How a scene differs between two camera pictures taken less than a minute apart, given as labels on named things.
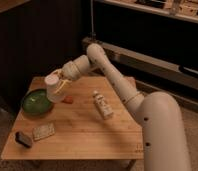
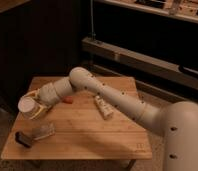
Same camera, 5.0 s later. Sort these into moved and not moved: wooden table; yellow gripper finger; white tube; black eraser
Moved: yellow gripper finger
Not moved: wooden table; black eraser; white tube
